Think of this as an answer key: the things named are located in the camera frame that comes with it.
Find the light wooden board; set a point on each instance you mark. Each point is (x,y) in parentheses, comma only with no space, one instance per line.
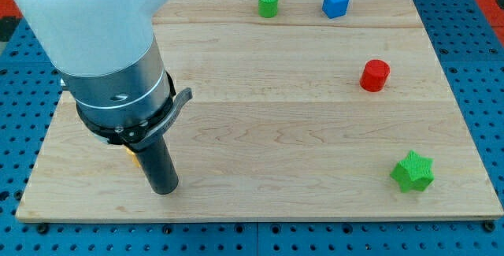
(278,128)

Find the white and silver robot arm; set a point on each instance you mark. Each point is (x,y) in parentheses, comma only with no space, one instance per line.
(106,53)

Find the red cylinder block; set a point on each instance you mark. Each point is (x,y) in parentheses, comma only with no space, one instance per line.
(374,75)

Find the green cylinder block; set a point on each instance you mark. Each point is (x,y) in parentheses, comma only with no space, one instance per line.
(267,8)

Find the black quick-release clamp with lever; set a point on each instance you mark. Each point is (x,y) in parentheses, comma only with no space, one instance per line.
(140,123)

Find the green star block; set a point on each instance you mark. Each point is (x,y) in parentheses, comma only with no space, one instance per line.
(413,172)

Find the yellow heart block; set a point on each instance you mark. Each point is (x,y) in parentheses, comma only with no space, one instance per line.
(133,156)

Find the blue cube block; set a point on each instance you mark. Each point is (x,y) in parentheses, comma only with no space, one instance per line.
(335,8)

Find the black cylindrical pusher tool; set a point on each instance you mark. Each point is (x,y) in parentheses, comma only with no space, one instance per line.
(157,165)

